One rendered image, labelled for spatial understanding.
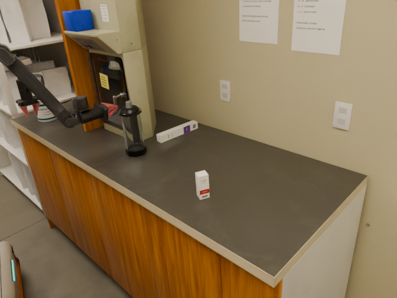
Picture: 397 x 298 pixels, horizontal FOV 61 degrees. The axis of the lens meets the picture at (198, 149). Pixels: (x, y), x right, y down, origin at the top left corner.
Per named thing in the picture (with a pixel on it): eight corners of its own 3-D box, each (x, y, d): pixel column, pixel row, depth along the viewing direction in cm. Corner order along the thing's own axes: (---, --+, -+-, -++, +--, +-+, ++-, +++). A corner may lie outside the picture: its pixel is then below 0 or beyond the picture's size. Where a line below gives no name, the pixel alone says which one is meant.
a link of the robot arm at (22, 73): (-7, 51, 140) (-9, 53, 131) (4, 42, 140) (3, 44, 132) (66, 125, 163) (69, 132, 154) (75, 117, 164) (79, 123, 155)
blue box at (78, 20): (84, 28, 173) (80, 9, 169) (94, 29, 167) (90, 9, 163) (65, 31, 167) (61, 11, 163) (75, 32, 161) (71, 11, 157)
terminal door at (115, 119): (103, 121, 198) (89, 51, 180) (134, 134, 178) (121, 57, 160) (101, 122, 197) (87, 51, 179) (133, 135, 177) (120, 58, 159)
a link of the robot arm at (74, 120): (64, 122, 161) (67, 127, 154) (58, 99, 157) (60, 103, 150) (90, 116, 166) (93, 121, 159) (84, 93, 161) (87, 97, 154)
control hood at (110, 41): (88, 47, 179) (84, 27, 175) (123, 53, 159) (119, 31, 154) (67, 51, 172) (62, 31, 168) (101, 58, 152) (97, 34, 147)
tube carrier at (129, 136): (142, 143, 176) (136, 104, 167) (150, 151, 168) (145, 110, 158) (121, 149, 171) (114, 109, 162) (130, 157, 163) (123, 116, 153)
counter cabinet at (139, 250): (120, 190, 312) (101, 97, 271) (339, 326, 181) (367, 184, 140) (49, 227, 270) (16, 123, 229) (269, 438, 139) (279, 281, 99)
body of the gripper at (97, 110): (96, 101, 168) (83, 106, 163) (108, 108, 162) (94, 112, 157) (98, 113, 171) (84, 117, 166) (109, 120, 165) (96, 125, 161)
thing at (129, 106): (135, 109, 167) (133, 96, 164) (143, 115, 160) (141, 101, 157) (117, 114, 162) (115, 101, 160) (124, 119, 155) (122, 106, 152)
